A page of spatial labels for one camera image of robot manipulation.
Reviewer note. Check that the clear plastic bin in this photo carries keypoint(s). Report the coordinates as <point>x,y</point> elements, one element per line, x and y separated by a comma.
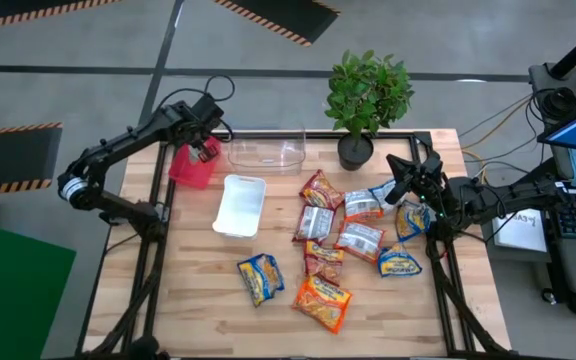
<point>268,160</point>

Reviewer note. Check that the blue Maruchan noodle packet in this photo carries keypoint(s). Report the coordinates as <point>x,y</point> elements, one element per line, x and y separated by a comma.
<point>380,192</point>
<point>410,222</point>
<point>398,262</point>
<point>260,279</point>

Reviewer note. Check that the white label sheet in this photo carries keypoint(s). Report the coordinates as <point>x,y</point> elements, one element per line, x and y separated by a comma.
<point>520,232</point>

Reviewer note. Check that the orange Maruchan noodle packet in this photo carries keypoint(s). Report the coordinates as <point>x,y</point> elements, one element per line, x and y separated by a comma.
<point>322,302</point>
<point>360,241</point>
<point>362,205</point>

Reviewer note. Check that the black aluminium table frame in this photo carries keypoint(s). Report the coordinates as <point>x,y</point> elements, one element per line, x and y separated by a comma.
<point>398,135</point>

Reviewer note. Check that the white plastic bin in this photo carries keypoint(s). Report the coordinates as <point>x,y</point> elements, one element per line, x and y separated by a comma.
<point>240,207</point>

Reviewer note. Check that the red plastic bin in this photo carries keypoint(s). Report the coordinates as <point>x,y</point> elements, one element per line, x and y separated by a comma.
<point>188,175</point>

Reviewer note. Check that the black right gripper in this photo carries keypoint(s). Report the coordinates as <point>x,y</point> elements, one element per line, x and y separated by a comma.
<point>423,177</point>

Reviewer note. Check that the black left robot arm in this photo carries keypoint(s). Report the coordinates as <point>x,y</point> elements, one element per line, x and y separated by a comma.
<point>118,145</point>

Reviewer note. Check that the black hazard-striped floor mat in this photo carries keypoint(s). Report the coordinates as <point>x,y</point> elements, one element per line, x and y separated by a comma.
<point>278,12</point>
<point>18,10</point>
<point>8,155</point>

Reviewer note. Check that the potted green plant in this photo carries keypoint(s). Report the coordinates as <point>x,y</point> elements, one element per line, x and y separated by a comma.
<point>368,95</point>

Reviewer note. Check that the grey equipment box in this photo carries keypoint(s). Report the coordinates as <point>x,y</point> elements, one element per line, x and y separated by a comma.
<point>543,80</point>

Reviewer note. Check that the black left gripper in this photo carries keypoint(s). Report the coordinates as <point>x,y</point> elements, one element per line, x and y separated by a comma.
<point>200,127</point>

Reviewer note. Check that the red Maruchan noodle packet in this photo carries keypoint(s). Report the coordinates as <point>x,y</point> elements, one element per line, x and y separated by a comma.
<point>314,224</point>
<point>320,191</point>
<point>324,260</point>

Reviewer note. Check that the black caster wheel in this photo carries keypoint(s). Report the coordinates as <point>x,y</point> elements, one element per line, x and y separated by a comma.
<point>549,296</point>

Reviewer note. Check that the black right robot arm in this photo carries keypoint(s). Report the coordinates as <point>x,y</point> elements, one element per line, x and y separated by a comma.
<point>498,197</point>

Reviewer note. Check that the green board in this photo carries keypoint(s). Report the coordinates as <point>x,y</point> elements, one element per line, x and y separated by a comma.
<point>13,290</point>

